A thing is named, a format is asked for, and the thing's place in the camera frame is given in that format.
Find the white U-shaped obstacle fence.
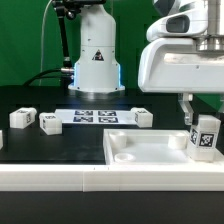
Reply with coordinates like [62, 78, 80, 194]
[0, 162, 224, 192]

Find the white tag sheet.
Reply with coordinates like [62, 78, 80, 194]
[55, 109, 136, 125]

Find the black cable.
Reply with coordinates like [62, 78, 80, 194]
[22, 68, 75, 87]

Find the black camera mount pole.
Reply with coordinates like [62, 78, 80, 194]
[52, 0, 106, 67]

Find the white square tabletop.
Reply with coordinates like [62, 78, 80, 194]
[103, 129, 224, 165]

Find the white cable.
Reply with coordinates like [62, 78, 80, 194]
[39, 0, 54, 87]

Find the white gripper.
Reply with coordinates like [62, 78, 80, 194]
[138, 5, 224, 125]

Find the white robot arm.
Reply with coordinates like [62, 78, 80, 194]
[69, 0, 224, 125]

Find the white part at left edge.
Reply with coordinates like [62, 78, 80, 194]
[0, 130, 3, 150]

